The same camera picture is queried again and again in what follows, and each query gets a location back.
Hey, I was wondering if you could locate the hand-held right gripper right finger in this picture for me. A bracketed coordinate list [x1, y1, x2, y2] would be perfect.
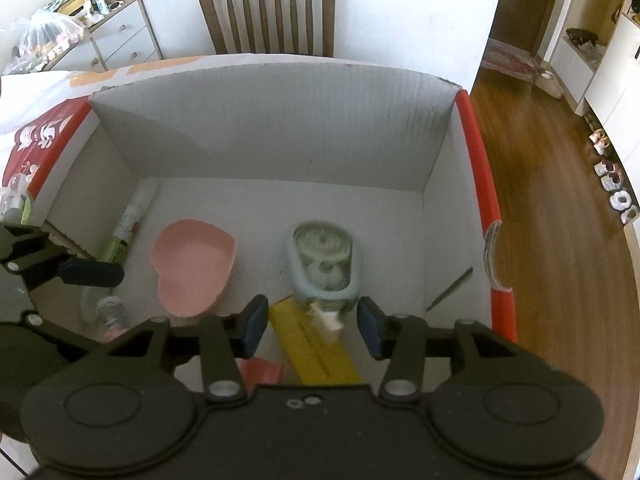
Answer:
[357, 296, 551, 403]

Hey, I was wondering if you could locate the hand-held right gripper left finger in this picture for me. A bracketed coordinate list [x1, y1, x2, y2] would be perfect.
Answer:
[75, 295, 269, 403]

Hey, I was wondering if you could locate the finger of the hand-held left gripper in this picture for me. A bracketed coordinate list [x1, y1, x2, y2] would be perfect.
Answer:
[0, 224, 126, 292]
[20, 310, 103, 368]

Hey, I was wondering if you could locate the red pink packet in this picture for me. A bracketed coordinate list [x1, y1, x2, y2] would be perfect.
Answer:
[237, 357, 286, 387]

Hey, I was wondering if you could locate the small pink white bottle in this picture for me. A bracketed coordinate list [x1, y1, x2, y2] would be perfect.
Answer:
[82, 295, 132, 343]

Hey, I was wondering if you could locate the pale green white tube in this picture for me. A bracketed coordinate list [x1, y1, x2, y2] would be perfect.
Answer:
[97, 180, 158, 263]

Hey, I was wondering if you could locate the yellow rectangular box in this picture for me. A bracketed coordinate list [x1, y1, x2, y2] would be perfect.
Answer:
[269, 297, 363, 387]

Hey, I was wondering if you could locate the green correction tape dispenser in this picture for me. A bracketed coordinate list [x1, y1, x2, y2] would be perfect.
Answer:
[282, 220, 364, 333]

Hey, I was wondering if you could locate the pink heart-shaped dish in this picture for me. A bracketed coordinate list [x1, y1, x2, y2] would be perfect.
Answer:
[150, 217, 238, 319]

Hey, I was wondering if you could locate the bright green printed tube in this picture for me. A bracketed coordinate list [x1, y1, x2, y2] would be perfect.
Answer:
[0, 172, 35, 225]

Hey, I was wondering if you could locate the red cardboard box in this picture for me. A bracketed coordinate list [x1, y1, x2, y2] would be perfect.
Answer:
[2, 55, 518, 388]

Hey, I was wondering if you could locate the white drawer cabinet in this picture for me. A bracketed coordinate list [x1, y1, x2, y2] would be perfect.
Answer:
[45, 0, 164, 72]

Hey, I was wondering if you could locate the clear plastic bag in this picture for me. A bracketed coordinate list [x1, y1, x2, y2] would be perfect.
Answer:
[0, 10, 86, 76]

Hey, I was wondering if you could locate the row of shoes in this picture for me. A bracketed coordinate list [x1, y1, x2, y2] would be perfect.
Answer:
[586, 127, 640, 226]

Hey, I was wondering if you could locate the red patterned door mat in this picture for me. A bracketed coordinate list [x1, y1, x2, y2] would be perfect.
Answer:
[481, 39, 547, 86]

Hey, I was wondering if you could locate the pair of beige slippers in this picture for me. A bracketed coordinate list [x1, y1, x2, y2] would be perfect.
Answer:
[535, 66, 567, 99]

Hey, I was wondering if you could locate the black handbag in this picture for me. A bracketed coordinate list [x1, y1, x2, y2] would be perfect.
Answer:
[565, 27, 600, 47]

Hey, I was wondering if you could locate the dark brown door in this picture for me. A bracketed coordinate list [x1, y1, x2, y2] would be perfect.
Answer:
[492, 0, 566, 56]

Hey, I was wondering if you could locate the white cabinet wall unit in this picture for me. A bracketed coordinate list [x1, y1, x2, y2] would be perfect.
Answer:
[537, 0, 640, 241]

